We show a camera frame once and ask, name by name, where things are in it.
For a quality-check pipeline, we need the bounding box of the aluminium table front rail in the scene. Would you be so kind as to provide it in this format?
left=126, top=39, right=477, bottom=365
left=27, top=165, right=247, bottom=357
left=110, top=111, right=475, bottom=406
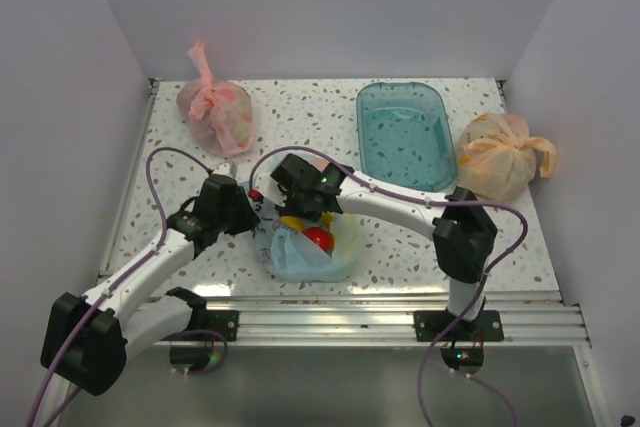
left=94, top=291, right=591, bottom=348

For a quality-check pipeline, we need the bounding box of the pink knotted plastic bag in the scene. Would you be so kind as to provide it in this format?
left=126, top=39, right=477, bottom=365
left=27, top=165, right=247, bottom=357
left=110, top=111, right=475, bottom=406
left=176, top=41, right=255, bottom=158

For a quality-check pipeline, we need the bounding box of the yellow banana bunch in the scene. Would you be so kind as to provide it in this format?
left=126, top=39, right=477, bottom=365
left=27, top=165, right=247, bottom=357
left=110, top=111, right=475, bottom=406
left=279, top=213, right=336, bottom=232

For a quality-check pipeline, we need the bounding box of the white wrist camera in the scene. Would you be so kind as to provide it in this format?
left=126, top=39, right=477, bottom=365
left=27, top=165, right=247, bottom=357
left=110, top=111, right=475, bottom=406
left=212, top=161, right=238, bottom=179
left=248, top=176, right=286, bottom=207

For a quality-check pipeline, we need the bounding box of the teal transparent plastic tray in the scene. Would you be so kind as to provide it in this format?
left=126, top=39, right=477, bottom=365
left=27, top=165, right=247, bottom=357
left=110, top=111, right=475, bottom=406
left=356, top=82, right=457, bottom=192

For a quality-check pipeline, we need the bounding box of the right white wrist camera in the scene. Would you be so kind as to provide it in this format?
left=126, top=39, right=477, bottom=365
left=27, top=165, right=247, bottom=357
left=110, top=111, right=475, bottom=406
left=248, top=176, right=286, bottom=207

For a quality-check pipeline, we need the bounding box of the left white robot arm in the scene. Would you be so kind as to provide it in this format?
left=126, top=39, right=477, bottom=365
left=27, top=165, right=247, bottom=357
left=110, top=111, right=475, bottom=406
left=40, top=162, right=259, bottom=396

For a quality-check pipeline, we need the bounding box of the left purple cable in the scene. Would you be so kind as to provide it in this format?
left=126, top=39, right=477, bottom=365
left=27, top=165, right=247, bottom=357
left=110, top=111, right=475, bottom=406
left=24, top=147, right=231, bottom=427

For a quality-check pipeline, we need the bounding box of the light blue printed plastic bag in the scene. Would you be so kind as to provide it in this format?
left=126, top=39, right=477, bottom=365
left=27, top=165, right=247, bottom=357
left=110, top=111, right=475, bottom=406
left=247, top=154, right=364, bottom=283

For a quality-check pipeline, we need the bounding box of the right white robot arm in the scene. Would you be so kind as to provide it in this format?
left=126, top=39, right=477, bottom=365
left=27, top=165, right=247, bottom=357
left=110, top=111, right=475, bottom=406
left=253, top=153, right=497, bottom=340

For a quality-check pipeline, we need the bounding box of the orange knotted plastic bag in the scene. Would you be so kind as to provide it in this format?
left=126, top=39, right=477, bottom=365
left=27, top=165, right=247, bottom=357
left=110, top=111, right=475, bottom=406
left=455, top=113, right=558, bottom=203

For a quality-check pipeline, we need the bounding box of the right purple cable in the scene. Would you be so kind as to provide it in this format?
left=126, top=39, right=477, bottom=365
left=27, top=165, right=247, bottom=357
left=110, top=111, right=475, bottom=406
left=249, top=146, right=530, bottom=427

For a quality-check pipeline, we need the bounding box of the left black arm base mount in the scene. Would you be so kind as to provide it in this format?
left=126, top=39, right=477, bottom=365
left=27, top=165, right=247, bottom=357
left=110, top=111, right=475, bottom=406
left=166, top=287, right=239, bottom=376

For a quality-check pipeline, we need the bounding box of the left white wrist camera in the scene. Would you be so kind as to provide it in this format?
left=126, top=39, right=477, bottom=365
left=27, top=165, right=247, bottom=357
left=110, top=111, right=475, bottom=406
left=212, top=161, right=238, bottom=179

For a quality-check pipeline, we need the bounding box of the purple cable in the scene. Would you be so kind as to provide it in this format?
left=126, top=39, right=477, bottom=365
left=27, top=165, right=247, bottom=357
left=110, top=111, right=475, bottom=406
left=249, top=146, right=530, bottom=427
left=24, top=147, right=231, bottom=427

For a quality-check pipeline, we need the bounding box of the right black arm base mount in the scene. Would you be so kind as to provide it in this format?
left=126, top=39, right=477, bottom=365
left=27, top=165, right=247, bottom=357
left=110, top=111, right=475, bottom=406
left=413, top=310, right=505, bottom=375

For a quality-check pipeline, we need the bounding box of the red apple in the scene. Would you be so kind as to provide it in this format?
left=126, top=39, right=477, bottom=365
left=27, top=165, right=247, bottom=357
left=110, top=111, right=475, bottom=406
left=303, top=227, right=334, bottom=254

